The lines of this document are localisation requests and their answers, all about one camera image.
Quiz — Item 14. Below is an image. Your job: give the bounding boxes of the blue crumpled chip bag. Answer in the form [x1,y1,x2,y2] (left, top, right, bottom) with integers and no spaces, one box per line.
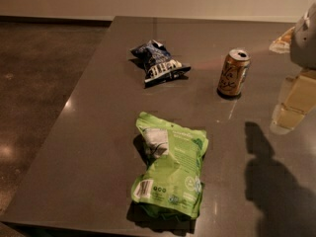
[130,39,191,88]

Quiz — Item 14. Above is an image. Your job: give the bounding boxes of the orange soda can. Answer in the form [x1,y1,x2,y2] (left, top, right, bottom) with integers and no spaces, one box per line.
[217,47,251,99]

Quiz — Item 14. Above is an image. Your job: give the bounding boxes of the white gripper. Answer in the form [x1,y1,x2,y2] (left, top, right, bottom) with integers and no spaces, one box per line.
[269,3,316,135]

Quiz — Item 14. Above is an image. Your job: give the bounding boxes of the green snack bag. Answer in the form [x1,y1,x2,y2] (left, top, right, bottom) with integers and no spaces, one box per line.
[131,112,208,221]

